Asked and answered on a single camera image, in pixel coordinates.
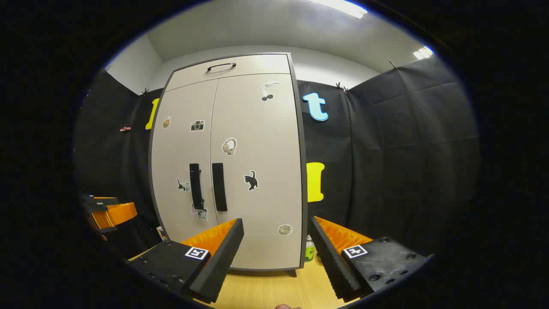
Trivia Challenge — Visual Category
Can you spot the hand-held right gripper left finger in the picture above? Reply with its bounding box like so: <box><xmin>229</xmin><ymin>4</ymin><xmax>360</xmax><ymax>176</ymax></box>
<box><xmin>127</xmin><ymin>218</ymin><xmax>245</xmax><ymax>304</ymax></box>

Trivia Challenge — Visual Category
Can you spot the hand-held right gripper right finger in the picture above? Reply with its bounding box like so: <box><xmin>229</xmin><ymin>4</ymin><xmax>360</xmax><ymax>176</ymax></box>
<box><xmin>310</xmin><ymin>216</ymin><xmax>431</xmax><ymax>302</ymax></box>

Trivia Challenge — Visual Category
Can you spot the black door handle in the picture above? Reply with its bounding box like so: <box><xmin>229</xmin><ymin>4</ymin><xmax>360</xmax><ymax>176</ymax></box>
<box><xmin>212</xmin><ymin>163</ymin><xmax>228</xmax><ymax>212</ymax></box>
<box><xmin>189</xmin><ymin>163</ymin><xmax>205</xmax><ymax>210</ymax></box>

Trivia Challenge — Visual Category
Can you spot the grey cabinet door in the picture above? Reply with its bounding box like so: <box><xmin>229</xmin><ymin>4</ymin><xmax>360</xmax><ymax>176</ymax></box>
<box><xmin>150</xmin><ymin>79</ymin><xmax>218</xmax><ymax>245</ymax></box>
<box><xmin>209</xmin><ymin>73</ymin><xmax>304</xmax><ymax>271</ymax></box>

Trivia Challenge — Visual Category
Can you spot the grey double-door shoe cabinet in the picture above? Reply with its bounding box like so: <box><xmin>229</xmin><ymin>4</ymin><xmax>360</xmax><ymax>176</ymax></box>
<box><xmin>148</xmin><ymin>52</ymin><xmax>308</xmax><ymax>275</ymax></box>

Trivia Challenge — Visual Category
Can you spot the grey cabinet drawer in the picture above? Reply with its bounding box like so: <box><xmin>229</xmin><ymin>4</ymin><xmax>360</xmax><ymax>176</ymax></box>
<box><xmin>165</xmin><ymin>54</ymin><xmax>295</xmax><ymax>91</ymax></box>

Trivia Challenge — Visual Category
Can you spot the black backdrop cloth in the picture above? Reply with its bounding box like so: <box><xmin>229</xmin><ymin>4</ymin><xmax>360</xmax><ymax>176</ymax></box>
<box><xmin>75</xmin><ymin>56</ymin><xmax>479</xmax><ymax>267</ymax></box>

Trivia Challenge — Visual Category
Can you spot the long ceiling light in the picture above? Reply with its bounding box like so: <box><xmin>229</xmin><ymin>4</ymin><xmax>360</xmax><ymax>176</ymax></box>
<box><xmin>309</xmin><ymin>0</ymin><xmax>368</xmax><ymax>19</ymax></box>

